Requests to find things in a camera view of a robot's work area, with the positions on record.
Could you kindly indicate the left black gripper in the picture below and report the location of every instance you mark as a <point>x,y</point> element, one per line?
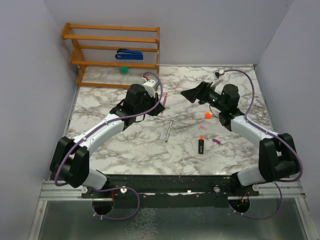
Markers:
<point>157,111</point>

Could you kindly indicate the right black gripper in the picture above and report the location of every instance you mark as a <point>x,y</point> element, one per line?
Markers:
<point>198,92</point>

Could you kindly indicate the pink highlighter pen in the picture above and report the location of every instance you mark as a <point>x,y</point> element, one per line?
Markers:
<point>165,99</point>

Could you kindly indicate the white green-tipped pen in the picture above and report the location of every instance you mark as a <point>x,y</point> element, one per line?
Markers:
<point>168,131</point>

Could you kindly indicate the pink pen cap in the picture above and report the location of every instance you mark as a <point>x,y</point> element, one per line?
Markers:
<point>203,127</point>

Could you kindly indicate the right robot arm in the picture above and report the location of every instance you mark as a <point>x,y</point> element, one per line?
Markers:
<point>276,158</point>

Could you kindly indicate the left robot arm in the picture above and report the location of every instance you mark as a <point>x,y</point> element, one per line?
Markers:
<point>71,159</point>

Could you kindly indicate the purple pen cap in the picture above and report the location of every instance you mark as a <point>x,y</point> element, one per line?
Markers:
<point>216,141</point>

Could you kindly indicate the black orange highlighter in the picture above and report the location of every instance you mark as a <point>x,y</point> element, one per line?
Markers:
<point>201,144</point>

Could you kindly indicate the green eraser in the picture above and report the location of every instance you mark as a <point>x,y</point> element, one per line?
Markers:
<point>124,70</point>

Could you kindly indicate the blue stapler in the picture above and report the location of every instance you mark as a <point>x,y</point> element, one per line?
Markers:
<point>127,54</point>

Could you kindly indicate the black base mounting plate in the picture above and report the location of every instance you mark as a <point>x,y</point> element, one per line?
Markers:
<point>170,191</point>

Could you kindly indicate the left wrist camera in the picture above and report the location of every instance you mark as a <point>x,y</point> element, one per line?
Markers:
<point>151,86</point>

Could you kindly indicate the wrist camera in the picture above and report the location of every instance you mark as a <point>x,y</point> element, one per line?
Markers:
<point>218,78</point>
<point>151,86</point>

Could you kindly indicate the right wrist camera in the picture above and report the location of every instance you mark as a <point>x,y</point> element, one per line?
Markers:
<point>218,78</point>

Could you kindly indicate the aluminium frame rail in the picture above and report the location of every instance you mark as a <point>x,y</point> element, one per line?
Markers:
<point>50,192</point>

